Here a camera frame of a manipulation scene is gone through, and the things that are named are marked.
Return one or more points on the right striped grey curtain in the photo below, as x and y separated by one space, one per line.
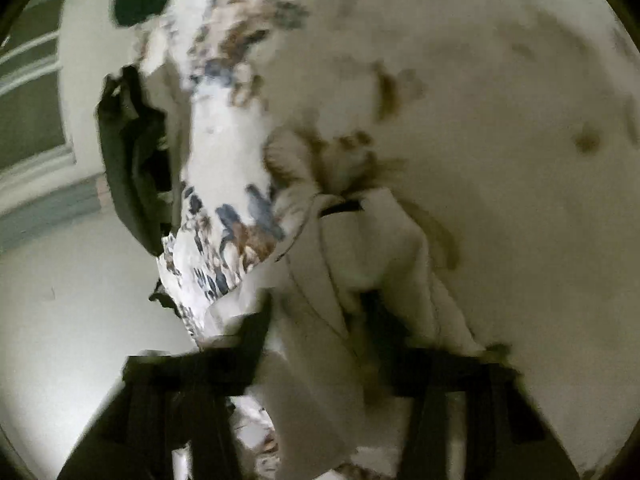
55 210

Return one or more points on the folded black garment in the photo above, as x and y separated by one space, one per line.
136 159

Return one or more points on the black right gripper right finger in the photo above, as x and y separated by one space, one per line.
409 344

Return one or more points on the white framed window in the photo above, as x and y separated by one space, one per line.
32 131

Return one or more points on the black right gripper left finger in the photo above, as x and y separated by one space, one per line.
226 367

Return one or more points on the floral bed quilt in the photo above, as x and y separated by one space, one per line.
514 122

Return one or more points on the beige long sleeve shirt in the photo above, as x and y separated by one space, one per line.
318 379

